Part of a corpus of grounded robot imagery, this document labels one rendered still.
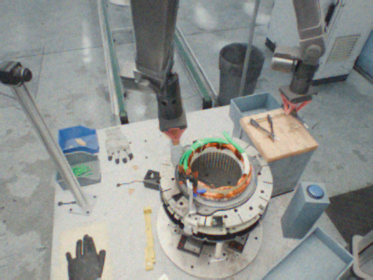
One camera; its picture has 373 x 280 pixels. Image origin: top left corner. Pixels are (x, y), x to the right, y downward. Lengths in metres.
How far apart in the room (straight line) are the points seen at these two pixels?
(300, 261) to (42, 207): 1.80
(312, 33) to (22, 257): 1.95
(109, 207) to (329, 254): 0.76
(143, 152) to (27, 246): 1.14
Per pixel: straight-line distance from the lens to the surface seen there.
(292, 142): 0.96
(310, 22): 0.78
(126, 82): 0.63
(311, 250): 0.82
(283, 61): 0.85
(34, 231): 2.15
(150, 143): 1.29
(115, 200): 1.14
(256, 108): 1.18
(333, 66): 3.20
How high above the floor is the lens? 1.73
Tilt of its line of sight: 47 degrees down
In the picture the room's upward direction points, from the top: straight up
